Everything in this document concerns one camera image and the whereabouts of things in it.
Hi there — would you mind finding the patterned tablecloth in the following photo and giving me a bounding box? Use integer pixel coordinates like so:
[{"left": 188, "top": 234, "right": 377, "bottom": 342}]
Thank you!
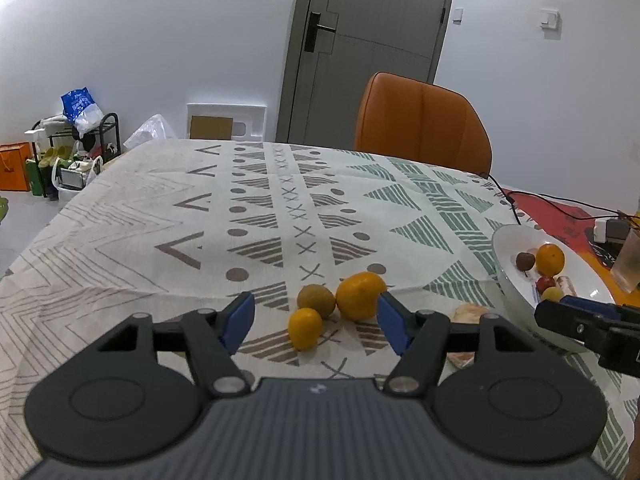
[{"left": 0, "top": 139, "right": 632, "bottom": 480}]

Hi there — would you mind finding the orange leather chair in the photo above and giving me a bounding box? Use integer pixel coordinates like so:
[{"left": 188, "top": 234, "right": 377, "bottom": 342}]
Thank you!
[{"left": 354, "top": 72, "right": 493, "bottom": 180}]

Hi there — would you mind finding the curved peeled pomelo segment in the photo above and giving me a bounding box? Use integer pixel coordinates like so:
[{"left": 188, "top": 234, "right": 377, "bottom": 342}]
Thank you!
[{"left": 446, "top": 304, "right": 490, "bottom": 368}]

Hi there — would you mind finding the black door handle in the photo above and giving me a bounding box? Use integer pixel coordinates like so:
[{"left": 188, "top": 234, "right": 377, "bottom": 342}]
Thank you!
[{"left": 304, "top": 11, "right": 338, "bottom": 53}]

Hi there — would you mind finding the black cable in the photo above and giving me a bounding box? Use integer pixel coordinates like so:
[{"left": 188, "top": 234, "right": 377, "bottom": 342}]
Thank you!
[{"left": 487, "top": 174, "right": 623, "bottom": 226}]

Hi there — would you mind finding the clear plastic bag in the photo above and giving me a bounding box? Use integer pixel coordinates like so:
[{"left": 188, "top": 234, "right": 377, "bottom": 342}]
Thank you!
[{"left": 123, "top": 114, "right": 177, "bottom": 153}]

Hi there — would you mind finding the white foam frame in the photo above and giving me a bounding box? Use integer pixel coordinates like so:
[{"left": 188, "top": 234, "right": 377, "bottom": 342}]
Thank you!
[{"left": 186, "top": 103, "right": 268, "bottom": 142}]

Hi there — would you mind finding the orange paper bag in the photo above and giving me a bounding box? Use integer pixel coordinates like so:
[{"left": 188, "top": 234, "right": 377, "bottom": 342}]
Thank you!
[{"left": 0, "top": 143, "right": 33, "bottom": 192}]

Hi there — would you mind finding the small yellow lemon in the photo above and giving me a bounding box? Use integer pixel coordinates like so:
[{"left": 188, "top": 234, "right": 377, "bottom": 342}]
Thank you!
[{"left": 287, "top": 307, "right": 324, "bottom": 351}]

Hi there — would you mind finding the brown cardboard sheet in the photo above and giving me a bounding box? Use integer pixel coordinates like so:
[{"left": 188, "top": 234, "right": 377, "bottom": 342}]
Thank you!
[{"left": 190, "top": 116, "right": 234, "bottom": 141}]

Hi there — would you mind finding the grey door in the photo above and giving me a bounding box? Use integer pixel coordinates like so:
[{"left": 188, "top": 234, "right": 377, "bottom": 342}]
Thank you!
[{"left": 275, "top": 0, "right": 458, "bottom": 153}]

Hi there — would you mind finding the orange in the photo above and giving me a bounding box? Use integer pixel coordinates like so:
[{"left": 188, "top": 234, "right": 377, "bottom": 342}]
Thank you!
[
  {"left": 536, "top": 242, "right": 566, "bottom": 277},
  {"left": 335, "top": 271, "right": 388, "bottom": 322}
]

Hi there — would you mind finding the red orange table mat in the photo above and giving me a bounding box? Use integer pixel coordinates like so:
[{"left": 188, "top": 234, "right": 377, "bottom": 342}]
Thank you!
[{"left": 502, "top": 189, "right": 640, "bottom": 306}]

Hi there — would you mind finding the white plastic bag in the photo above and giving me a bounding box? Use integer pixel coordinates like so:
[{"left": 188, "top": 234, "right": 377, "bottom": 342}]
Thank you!
[{"left": 51, "top": 156, "right": 103, "bottom": 203}]

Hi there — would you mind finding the white bowl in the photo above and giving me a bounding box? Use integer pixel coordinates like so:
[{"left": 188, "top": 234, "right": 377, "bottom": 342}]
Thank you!
[{"left": 491, "top": 224, "right": 618, "bottom": 356}]

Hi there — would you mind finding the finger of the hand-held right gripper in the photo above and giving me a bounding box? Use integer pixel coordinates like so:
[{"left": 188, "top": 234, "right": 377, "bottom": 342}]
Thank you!
[
  {"left": 533, "top": 299, "right": 609, "bottom": 349},
  {"left": 558, "top": 294, "right": 626, "bottom": 319}
]

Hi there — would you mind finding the black shoe rack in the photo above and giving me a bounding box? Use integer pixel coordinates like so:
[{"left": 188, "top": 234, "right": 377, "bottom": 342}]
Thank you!
[{"left": 31, "top": 112, "right": 121, "bottom": 199}]

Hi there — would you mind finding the blue plastic bag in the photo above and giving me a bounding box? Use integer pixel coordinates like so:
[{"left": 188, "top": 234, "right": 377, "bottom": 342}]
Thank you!
[{"left": 61, "top": 87, "right": 104, "bottom": 135}]

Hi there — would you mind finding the green box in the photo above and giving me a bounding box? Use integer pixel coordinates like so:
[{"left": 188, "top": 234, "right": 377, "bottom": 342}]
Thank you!
[{"left": 25, "top": 158, "right": 47, "bottom": 196}]

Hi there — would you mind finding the clear plastic cup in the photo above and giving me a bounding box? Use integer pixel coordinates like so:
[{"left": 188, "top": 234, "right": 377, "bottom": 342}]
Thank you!
[{"left": 611, "top": 227, "right": 640, "bottom": 293}]

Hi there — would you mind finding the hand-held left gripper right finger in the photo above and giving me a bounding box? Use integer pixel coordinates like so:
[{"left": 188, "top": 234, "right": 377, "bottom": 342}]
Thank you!
[{"left": 377, "top": 291, "right": 540, "bottom": 403}]

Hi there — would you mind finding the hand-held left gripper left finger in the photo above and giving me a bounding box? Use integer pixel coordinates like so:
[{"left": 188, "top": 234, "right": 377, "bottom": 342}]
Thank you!
[{"left": 96, "top": 290, "right": 257, "bottom": 402}]

